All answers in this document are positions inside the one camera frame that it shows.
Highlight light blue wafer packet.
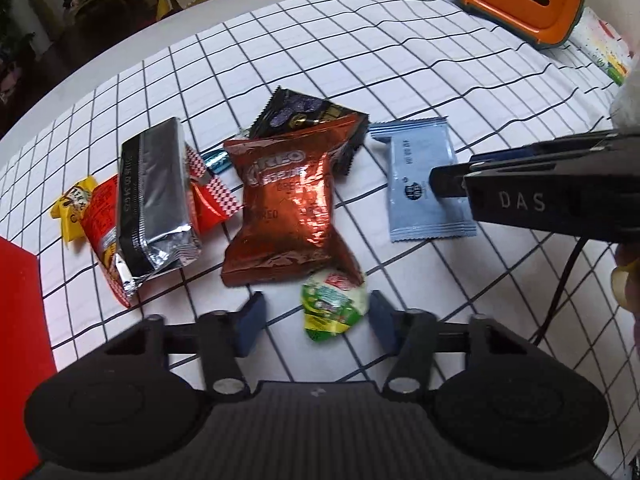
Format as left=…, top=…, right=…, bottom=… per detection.
left=369, top=117, right=476, bottom=243

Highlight silver black foil packet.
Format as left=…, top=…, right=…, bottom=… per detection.
left=116, top=117, right=201, bottom=288

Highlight copper Oreo snack bag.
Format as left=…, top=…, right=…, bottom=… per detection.
left=221, top=114, right=363, bottom=287

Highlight red checkered snack bag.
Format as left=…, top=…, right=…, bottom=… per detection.
left=80, top=145, right=241, bottom=308

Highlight black starry snack packet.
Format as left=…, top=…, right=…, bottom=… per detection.
left=248, top=87, right=369, bottom=177

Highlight blue candy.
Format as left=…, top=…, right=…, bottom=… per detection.
left=201, top=148, right=232, bottom=176

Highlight yellow snack packet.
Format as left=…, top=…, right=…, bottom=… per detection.
left=50, top=176, right=98, bottom=244

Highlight person right hand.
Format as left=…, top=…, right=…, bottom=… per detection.
left=611, top=243, right=640, bottom=330

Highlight colourful printed paper pack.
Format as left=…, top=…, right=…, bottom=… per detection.
left=570, top=6, right=634, bottom=86

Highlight white grid tablecloth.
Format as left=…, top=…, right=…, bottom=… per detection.
left=1, top=0, right=639, bottom=479

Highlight red storage box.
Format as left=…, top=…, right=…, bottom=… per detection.
left=0, top=240, right=55, bottom=479

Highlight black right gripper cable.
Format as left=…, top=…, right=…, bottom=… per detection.
left=530, top=236, right=590, bottom=347

